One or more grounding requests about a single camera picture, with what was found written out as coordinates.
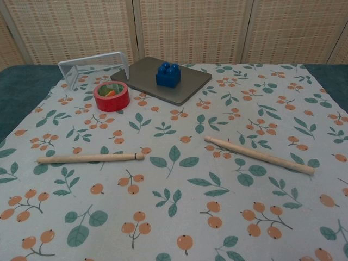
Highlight grey flat tablet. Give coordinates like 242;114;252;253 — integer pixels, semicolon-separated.
110;56;213;107

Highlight blue building block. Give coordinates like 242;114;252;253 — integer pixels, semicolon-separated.
156;61;181;89

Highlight small orange green toy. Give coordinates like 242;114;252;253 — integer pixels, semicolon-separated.
98;85;122;97

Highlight woven folding screen panel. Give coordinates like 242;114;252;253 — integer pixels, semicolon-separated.
0;0;137;69
248;0;348;65
132;0;254;65

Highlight red tape roll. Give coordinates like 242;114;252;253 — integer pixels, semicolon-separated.
93;80;131;113

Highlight plain wooden drumstick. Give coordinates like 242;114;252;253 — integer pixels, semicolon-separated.
204;135;315;175

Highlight floral berry print tablecloth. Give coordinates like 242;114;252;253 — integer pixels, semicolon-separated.
0;63;348;261

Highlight wooden drumstick with black ring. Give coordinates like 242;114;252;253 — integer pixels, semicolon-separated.
36;153;144;165

